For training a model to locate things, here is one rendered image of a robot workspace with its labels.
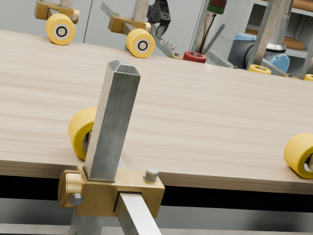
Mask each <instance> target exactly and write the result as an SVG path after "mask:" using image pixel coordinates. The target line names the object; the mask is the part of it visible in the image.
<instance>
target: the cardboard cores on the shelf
mask: <svg viewBox="0 0 313 235"><path fill-rule="evenodd" d="M293 8H297V9H301V10H306V11H309V12H313V1H311V0H294V2H293ZM258 32H259V31H257V30H252V29H248V28H246V30H245V34H249V35H254V36H257V35H258ZM284 44H285V46H286V48H291V49H296V50H302V49H303V48H304V43H303V42H299V41H297V40H296V39H295V38H291V37H286V36H285V39H284Z"/></svg>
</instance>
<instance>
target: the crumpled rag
mask: <svg viewBox="0 0 313 235"><path fill-rule="evenodd" d="M160 43H161V45H164V46H167V47H169V48H173V47H174V48H176V45H175V44H173V43H172V42H171V40H170V39H169V40H168V41H167V42H165V41H164V40H161V41H160Z"/></svg>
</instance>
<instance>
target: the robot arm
mask: <svg viewBox="0 0 313 235"><path fill-rule="evenodd" d="M293 2H294V0H282V3H281V6H280V9H279V13H278V16H277V19H276V21H275V24H274V27H273V30H272V33H271V36H270V39H269V42H268V45H267V48H266V51H265V54H264V57H263V58H264V59H265V60H267V61H268V62H270V63H271V64H273V65H274V66H276V67H278V68H279V69H281V70H282V71H284V72H287V70H288V67H289V65H290V60H289V58H288V56H287V55H285V52H286V46H285V44H284V39H285V35H286V30H287V26H288V22H289V19H290V15H291V10H292V7H293ZM146 17H147V19H148V21H147V22H149V23H150V35H151V36H152V35H154V32H155V35H159V36H160V37H162V35H163V34H164V33H165V32H166V30H167V29H168V26H169V24H170V22H171V18H170V11H169V6H168V2H167V0H155V3H154V4H153V5H149V7H148V10H147V14H146ZM156 23H160V24H159V26H158V27H156V26H155V25H154V24H156ZM256 38H257V36H254V35H249V34H244V33H237V34H236V35H235V38H234V40H233V43H232V46H231V50H230V53H229V56H228V59H227V61H228V62H230V63H231V64H232V65H234V66H237V67H238V69H244V70H246V68H247V65H248V62H249V59H250V56H251V53H252V50H253V46H254V43H255V41H256Z"/></svg>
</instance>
